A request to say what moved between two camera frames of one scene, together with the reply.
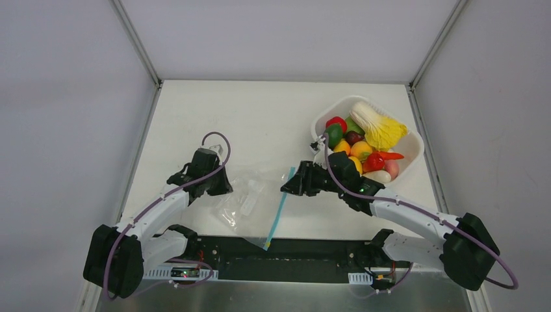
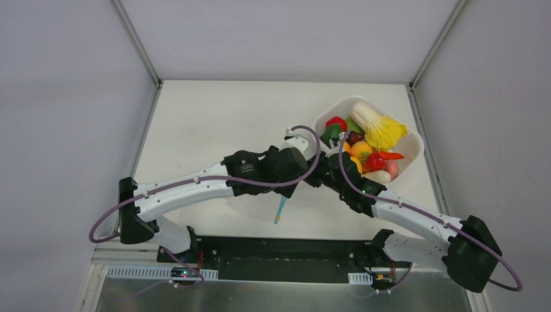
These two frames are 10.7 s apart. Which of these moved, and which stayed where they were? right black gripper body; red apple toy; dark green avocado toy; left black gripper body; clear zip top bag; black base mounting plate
Moved: clear zip top bag; left black gripper body
Stayed: dark green avocado toy; red apple toy; black base mounting plate; right black gripper body
